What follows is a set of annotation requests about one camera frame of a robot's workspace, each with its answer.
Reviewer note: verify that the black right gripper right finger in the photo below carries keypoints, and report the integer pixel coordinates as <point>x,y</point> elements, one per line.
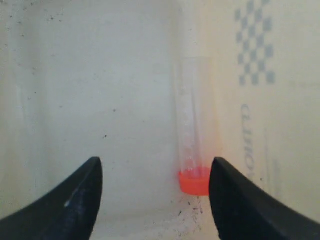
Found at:
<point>242,211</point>

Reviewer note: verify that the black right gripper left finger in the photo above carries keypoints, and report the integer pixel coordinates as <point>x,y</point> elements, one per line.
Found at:
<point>68,212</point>

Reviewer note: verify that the plain cream plastic bin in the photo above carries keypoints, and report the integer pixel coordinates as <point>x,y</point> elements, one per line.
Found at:
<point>84,78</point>

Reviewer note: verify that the orange-capped clear tube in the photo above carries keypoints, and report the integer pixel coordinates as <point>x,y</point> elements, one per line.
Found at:
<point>197,125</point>

